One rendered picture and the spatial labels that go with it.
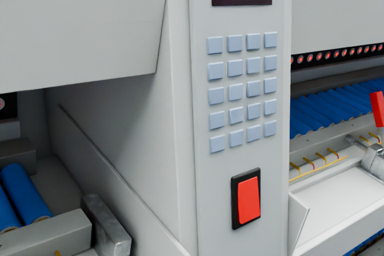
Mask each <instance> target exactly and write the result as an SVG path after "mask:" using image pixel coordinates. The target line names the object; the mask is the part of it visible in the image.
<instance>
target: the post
mask: <svg viewBox="0 0 384 256"><path fill-rule="evenodd" d="M291 1H292V0H284V43H283V133H282V222H281V256H287V240H288V205H289V137H290V69H291ZM44 94H45V103H46V112H47V121H48V127H49V136H50V145H51V154H52V155H56V109H57V105H60V106H61V107H62V108H63V109H64V111H65V112H67V113H68V115H69V116H70V117H71V118H72V120H73V121H74V122H75V123H76V124H77V125H78V126H79V128H80V129H81V130H82V131H83V132H84V133H85V134H86V136H87V137H88V138H89V139H90V140H91V141H92V143H93V144H94V145H95V146H96V147H97V149H98V150H99V151H100V152H101V153H102V154H103V155H104V156H105V158H106V159H107V160H108V161H109V162H110V163H111V164H112V166H113V167H114V168H115V169H116V171H117V172H119V174H120V175H121V176H122V177H123V178H124V180H125V181H126V182H127V183H128V184H129V185H130V186H131V188H132V189H133V190H134V191H135V192H136V193H137V194H138V196H139V197H140V198H141V199H142V200H143V201H144V203H145V204H146V205H147V206H148V207H149V209H150V210H151V211H152V212H153V213H154V214H155V215H156V216H157V218H158V219H159V220H160V221H161V222H162V223H163V224H164V226H165V227H166V228H167V229H168V231H169V232H171V234H172V235H173V236H174V237H175V238H176V240H177V241H178V242H179V243H180V244H181V245H182V246H183V248H184V249H185V250H186V251H187V252H188V253H189V254H190V256H199V252H198V222H197V192H196V177H195V147H194V117H193V87H192V72H191V42H190V12H189V0H165V8H164V13H163V21H162V30H161V38H160V43H159V52H158V60H157V68H156V72H155V73H152V74H144V75H136V76H131V77H123V78H114V79H106V80H101V81H93V82H85V83H76V84H72V85H63V86H55V87H47V88H44Z"/></svg>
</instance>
